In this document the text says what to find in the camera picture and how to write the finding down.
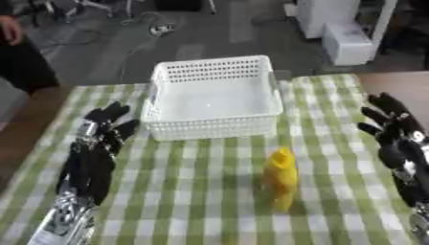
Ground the yellow toy object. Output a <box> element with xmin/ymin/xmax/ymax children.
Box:
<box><xmin>261</xmin><ymin>146</ymin><xmax>301</xmax><ymax>212</ymax></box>

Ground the white box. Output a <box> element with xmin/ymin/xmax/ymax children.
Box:
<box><xmin>320</xmin><ymin>21</ymin><xmax>375</xmax><ymax>67</ymax></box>

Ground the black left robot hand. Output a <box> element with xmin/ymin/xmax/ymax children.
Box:
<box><xmin>54</xmin><ymin>100</ymin><xmax>141</xmax><ymax>206</ymax></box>

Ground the cable on floor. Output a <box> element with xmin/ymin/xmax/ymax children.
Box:
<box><xmin>119</xmin><ymin>11</ymin><xmax>181</xmax><ymax>37</ymax></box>

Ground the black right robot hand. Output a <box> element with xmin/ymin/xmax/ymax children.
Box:
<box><xmin>356</xmin><ymin>92</ymin><xmax>429</xmax><ymax>209</ymax></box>

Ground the white cabinet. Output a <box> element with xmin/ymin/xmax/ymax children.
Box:
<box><xmin>293</xmin><ymin>0</ymin><xmax>399</xmax><ymax>40</ymax></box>

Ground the person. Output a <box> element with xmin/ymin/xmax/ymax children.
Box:
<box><xmin>0</xmin><ymin>13</ymin><xmax>62</xmax><ymax>97</ymax></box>

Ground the white perforated plastic basket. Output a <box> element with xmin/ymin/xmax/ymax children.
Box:
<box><xmin>139</xmin><ymin>55</ymin><xmax>285</xmax><ymax>142</ymax></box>

